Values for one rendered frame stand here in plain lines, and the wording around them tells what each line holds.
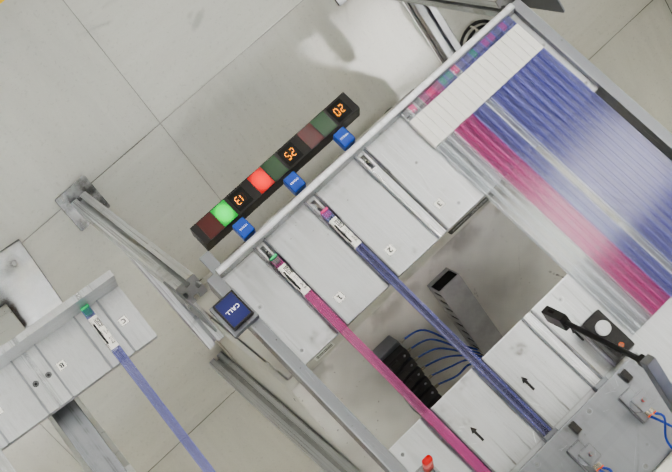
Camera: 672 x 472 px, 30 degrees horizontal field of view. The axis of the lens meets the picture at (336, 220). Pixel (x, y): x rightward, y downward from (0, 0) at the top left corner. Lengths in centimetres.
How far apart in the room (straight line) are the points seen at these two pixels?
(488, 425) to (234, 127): 106
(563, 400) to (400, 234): 36
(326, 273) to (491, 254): 47
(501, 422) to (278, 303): 39
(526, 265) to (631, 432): 59
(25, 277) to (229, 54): 63
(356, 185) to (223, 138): 75
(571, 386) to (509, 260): 47
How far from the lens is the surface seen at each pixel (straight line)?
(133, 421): 282
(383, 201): 200
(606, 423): 189
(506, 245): 235
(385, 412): 232
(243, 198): 202
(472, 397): 193
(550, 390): 194
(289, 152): 204
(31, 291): 265
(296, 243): 198
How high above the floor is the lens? 247
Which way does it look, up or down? 59 degrees down
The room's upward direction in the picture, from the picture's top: 117 degrees clockwise
